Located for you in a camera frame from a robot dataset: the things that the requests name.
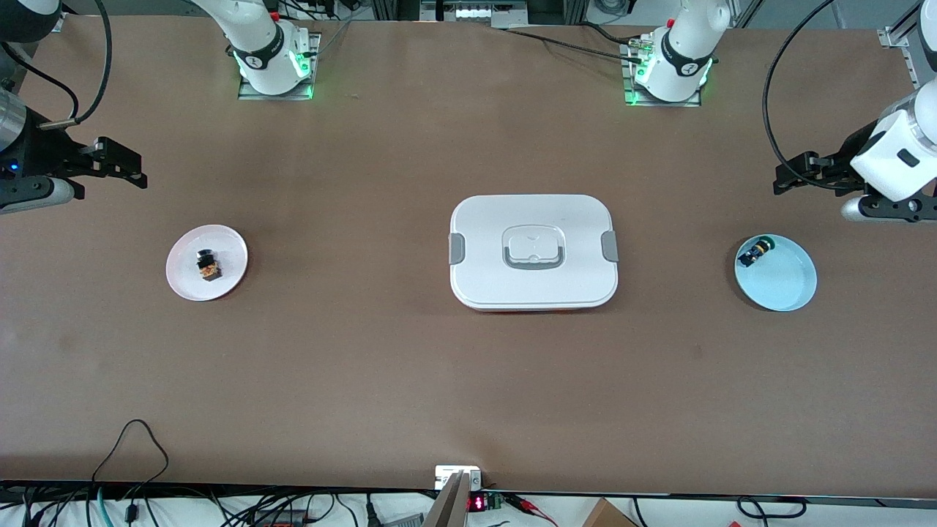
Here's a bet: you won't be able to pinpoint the white lidded box grey latches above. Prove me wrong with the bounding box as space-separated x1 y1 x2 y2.
449 194 619 313

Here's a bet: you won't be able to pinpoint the brown cardboard box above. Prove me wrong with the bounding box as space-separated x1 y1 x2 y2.
582 498 639 527

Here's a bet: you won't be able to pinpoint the small blue yellow part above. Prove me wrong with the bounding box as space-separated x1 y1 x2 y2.
738 237 777 268

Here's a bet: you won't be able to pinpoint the light blue round plate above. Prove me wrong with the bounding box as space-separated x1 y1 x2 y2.
734 233 818 313

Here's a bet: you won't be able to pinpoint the pink round plate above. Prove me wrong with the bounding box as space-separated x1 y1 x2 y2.
166 224 249 302

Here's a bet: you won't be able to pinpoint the red clip lead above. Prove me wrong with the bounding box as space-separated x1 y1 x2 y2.
511 494 559 526

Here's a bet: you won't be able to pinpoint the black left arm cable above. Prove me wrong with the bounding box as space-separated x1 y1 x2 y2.
763 0 865 193

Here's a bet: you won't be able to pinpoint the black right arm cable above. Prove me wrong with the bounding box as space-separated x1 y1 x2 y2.
0 0 113 130

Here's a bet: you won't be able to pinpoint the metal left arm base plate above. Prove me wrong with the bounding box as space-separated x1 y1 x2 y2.
621 40 702 108

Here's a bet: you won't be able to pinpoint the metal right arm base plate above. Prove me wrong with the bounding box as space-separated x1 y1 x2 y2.
238 33 321 101

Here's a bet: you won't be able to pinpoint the black looped table cable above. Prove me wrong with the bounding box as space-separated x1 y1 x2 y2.
92 419 171 506

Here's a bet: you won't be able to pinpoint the black cable to arm base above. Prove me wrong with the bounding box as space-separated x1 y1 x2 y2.
505 26 649 65

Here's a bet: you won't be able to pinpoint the small black cable loop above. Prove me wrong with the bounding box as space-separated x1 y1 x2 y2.
736 496 807 521

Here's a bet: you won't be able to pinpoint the aluminium frame with white light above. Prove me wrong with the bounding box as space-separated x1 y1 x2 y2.
420 0 529 29

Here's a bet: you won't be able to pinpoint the aluminium camera mount bar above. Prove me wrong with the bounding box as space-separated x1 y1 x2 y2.
425 466 484 527

